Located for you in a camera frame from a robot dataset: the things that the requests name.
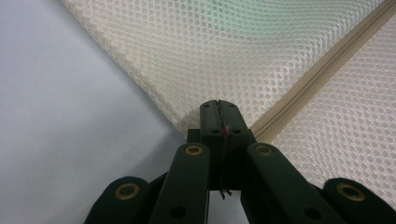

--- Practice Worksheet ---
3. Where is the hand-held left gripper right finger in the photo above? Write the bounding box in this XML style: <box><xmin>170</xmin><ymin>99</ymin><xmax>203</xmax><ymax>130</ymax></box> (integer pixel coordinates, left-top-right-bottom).
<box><xmin>219</xmin><ymin>100</ymin><xmax>258</xmax><ymax>191</ymax></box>

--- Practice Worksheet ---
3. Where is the green garment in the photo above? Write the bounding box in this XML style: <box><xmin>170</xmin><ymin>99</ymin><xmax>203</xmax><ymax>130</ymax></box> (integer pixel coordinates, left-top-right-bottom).
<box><xmin>183</xmin><ymin>0</ymin><xmax>284</xmax><ymax>36</ymax></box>

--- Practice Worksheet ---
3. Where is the cream mesh zipper bag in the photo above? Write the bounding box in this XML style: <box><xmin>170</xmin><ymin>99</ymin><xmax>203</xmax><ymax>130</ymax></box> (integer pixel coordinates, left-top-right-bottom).
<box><xmin>60</xmin><ymin>0</ymin><xmax>396</xmax><ymax>210</ymax></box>

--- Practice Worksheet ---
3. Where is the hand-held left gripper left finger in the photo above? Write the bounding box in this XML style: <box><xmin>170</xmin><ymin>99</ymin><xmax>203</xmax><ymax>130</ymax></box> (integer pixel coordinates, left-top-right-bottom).
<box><xmin>186</xmin><ymin>99</ymin><xmax>225</xmax><ymax>191</ymax></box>

